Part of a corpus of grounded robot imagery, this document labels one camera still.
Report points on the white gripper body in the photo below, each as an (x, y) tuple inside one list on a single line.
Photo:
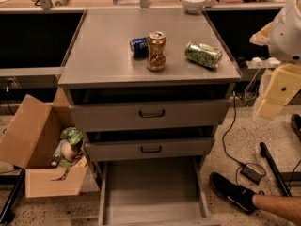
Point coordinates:
[(287, 35)]

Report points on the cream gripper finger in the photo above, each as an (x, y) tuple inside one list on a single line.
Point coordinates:
[(261, 38), (277, 88)]

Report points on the crushed orange soda can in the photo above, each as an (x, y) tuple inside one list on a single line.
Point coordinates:
[(156, 47)]

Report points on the green soda can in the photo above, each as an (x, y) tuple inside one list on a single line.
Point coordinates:
[(203, 54)]

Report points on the top grey drawer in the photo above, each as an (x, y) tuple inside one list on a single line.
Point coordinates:
[(149, 115)]

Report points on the blue Pepsi can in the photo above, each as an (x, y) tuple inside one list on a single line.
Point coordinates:
[(139, 47)]

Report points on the grey metal drawer cabinet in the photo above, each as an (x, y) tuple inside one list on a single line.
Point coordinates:
[(101, 69)]

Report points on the bottom grey open drawer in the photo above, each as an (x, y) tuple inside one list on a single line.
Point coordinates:
[(153, 192)]

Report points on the middle grey drawer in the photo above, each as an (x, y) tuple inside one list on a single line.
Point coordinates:
[(144, 149)]

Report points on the white power strip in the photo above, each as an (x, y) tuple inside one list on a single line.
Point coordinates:
[(257, 63)]

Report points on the black metal bar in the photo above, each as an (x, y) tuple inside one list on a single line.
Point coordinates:
[(280, 181)]

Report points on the white ceramic bowl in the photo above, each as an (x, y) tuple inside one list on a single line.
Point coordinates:
[(193, 6)]

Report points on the black power adapter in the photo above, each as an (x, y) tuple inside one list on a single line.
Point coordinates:
[(251, 174)]

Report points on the black sneaker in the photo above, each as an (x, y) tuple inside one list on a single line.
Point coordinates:
[(240, 196)]

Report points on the person's bare leg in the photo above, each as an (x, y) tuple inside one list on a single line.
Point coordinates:
[(288, 208)]

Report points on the green snack bag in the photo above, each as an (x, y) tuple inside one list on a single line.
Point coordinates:
[(72, 135)]

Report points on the white bottle in box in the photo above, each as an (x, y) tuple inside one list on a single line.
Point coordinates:
[(58, 155)]

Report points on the brown cardboard box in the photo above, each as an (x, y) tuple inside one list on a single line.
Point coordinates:
[(29, 142)]

